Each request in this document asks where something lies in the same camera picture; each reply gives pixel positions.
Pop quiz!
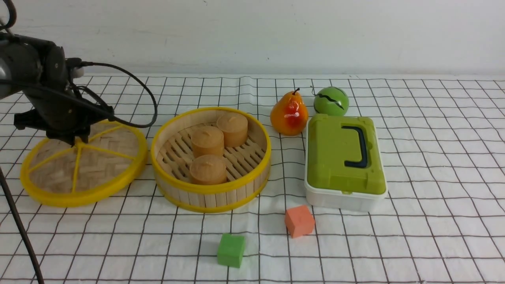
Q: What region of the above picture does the orange foam cube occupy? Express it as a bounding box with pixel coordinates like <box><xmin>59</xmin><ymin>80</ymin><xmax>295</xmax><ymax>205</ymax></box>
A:
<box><xmin>284</xmin><ymin>205</ymin><xmax>315</xmax><ymax>238</ymax></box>

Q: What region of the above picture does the orange yellow toy pear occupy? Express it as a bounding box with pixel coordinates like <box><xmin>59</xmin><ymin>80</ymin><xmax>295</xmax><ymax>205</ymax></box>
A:
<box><xmin>270</xmin><ymin>88</ymin><xmax>309</xmax><ymax>136</ymax></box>

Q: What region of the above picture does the yellow rimmed bamboo steamer lid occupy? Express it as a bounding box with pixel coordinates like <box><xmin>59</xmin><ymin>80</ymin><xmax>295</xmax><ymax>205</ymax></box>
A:
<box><xmin>20</xmin><ymin>121</ymin><xmax>148</xmax><ymax>208</ymax></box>

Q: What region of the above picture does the bamboo steamer basket yellow rim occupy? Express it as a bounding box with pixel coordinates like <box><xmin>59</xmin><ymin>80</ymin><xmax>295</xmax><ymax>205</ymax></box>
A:
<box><xmin>150</xmin><ymin>107</ymin><xmax>272</xmax><ymax>213</ymax></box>

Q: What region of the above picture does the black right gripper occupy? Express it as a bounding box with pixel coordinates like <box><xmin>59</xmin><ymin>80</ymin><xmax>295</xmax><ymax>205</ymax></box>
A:
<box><xmin>14</xmin><ymin>83</ymin><xmax>114</xmax><ymax>147</ymax></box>

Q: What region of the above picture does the tan toy bun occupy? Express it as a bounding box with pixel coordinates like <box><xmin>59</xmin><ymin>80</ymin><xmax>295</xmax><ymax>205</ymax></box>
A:
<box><xmin>189</xmin><ymin>155</ymin><xmax>227</xmax><ymax>185</ymax></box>
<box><xmin>217</xmin><ymin>112</ymin><xmax>248</xmax><ymax>148</ymax></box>
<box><xmin>191</xmin><ymin>126</ymin><xmax>225</xmax><ymax>158</ymax></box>

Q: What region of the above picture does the green toy ball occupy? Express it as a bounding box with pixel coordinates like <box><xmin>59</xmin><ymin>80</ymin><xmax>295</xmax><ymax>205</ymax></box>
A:
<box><xmin>314</xmin><ymin>86</ymin><xmax>349</xmax><ymax>116</ymax></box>

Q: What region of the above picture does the back tan toy bun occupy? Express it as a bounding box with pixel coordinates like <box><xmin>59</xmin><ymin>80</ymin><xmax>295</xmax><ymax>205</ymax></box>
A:
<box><xmin>217</xmin><ymin>112</ymin><xmax>248</xmax><ymax>148</ymax></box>

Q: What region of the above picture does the dark diagonal pole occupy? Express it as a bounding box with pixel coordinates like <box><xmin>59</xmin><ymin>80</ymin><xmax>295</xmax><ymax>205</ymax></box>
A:
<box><xmin>0</xmin><ymin>169</ymin><xmax>45</xmax><ymax>284</ymax></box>

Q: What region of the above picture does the middle tan toy bun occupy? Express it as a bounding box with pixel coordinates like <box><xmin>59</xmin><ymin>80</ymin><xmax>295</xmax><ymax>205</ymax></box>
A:
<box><xmin>191</xmin><ymin>126</ymin><xmax>225</xmax><ymax>158</ymax></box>

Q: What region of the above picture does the front tan toy bun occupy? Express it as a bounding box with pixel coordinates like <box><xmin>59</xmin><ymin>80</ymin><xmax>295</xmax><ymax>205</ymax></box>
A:
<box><xmin>189</xmin><ymin>155</ymin><xmax>227</xmax><ymax>185</ymax></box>

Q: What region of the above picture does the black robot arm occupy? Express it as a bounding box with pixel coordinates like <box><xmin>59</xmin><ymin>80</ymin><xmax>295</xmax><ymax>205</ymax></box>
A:
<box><xmin>0</xmin><ymin>32</ymin><xmax>114</xmax><ymax>147</ymax></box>

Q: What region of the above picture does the white black grid tablecloth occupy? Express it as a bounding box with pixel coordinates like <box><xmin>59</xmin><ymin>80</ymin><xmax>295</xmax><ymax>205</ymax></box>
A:
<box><xmin>1</xmin><ymin>75</ymin><xmax>505</xmax><ymax>284</ymax></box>

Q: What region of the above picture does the black looping cable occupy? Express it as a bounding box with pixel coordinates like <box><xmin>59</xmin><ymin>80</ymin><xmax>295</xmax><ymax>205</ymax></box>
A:
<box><xmin>65</xmin><ymin>61</ymin><xmax>159</xmax><ymax>129</ymax></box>

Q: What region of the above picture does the green lidded white storage box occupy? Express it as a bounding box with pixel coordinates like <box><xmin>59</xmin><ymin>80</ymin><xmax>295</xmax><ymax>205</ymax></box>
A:
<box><xmin>304</xmin><ymin>114</ymin><xmax>388</xmax><ymax>213</ymax></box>

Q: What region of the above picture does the green foam cube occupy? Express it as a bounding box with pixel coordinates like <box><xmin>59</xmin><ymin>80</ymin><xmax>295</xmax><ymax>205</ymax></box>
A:
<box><xmin>217</xmin><ymin>234</ymin><xmax>246</xmax><ymax>268</ymax></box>

